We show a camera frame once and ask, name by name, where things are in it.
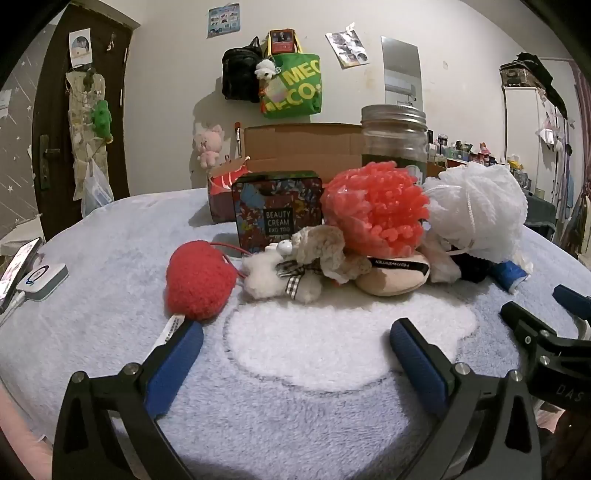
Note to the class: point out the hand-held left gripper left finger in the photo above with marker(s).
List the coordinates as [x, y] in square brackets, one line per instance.
[175, 364]

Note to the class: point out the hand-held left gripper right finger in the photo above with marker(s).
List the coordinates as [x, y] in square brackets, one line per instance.
[415, 364]

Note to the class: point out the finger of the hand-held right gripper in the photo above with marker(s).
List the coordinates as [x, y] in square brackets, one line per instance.
[524, 321]
[572, 300]

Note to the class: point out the blue roll with white wrap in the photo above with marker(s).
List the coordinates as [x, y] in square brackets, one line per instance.
[508, 275]

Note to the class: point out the black scrunchie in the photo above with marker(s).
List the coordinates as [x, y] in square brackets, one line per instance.
[471, 270]

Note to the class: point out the red heart plush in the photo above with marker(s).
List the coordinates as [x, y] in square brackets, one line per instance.
[198, 286]

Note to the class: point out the beige powder puff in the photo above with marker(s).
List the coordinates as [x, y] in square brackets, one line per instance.
[392, 279]

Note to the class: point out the white tissue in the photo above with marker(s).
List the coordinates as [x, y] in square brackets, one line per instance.
[438, 265]

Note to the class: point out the white bath pouf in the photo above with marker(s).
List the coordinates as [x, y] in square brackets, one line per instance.
[480, 212]

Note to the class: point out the beige crochet scrunchie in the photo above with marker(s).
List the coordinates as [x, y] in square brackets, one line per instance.
[325, 249]

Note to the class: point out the coral red chenille scrunchie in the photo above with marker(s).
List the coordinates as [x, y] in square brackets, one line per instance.
[378, 207]

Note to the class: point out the cardboard box with red lining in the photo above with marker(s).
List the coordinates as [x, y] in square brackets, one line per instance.
[295, 147]

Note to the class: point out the white power bank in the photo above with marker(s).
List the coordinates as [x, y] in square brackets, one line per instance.
[44, 279]

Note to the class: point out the pink curtain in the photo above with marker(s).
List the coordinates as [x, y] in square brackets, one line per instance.
[582, 138]

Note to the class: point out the white wardrobe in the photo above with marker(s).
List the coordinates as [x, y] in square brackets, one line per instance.
[526, 134]

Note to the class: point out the row of cosmetic bottles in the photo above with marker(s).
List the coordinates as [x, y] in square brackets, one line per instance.
[461, 150]

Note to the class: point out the patterned tin box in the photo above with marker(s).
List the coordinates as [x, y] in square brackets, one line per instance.
[272, 207]

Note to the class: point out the smartphone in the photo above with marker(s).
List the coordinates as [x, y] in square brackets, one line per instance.
[18, 267]

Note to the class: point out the clear plastic bag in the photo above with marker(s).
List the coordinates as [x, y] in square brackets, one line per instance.
[97, 191]

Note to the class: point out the pink pig plush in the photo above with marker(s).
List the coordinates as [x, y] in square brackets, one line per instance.
[208, 145]

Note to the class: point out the glass jar with metal lid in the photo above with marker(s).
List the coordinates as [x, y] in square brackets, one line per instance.
[392, 138]

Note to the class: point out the storage case on wardrobe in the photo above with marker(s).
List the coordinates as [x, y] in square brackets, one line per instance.
[524, 74]

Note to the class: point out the green plush toy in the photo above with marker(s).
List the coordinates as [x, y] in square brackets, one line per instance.
[101, 117]

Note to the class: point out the hanging door organizer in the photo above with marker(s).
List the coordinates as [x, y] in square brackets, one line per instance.
[78, 120]

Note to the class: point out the dark brown door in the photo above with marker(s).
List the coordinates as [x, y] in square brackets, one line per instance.
[51, 92]

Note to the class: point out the green tote bag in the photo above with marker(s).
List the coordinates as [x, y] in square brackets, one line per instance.
[295, 87]

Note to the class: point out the black backpack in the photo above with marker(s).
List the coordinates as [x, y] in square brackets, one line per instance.
[240, 69]

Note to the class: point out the red framed card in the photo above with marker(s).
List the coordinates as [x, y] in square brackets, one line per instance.
[281, 41]

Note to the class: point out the wall mirror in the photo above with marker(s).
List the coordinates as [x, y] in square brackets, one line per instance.
[400, 69]

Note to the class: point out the wall photo collage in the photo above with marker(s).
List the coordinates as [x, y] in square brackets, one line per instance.
[346, 48]

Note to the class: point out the blue wall poster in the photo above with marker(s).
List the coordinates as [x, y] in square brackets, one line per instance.
[224, 21]

